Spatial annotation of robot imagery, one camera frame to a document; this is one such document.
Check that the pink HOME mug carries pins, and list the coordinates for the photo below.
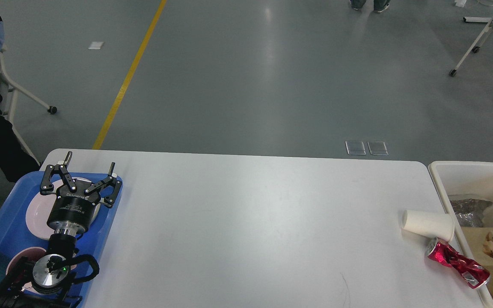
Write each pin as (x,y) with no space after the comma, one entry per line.
(41,264)

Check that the brown paper bag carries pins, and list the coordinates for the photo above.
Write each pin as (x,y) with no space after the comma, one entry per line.
(476,237)

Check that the left floor outlet plate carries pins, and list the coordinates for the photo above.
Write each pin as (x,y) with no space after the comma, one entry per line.
(355,147)

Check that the right floor outlet plate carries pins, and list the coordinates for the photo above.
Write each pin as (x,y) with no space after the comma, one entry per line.
(378,148)

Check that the crushed red can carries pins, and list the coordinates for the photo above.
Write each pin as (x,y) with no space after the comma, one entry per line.
(474,274)

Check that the white rolling stand right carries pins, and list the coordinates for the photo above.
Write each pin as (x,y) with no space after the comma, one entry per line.
(482,38)

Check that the white plastic bin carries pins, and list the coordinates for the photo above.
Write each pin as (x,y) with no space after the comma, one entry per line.
(461,180)

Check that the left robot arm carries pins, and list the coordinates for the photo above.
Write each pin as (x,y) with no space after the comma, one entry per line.
(63,245)

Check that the pink plate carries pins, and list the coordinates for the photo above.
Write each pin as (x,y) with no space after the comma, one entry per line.
(39,209)

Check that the crumpled clear plastic wrap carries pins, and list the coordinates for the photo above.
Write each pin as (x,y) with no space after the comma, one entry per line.
(469,209)

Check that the floor outlet plate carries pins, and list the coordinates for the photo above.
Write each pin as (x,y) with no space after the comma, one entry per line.
(378,148)
(355,147)

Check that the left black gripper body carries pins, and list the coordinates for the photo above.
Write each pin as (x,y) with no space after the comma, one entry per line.
(73,210)

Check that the white paper cup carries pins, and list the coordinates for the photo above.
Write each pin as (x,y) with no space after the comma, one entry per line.
(429,224)

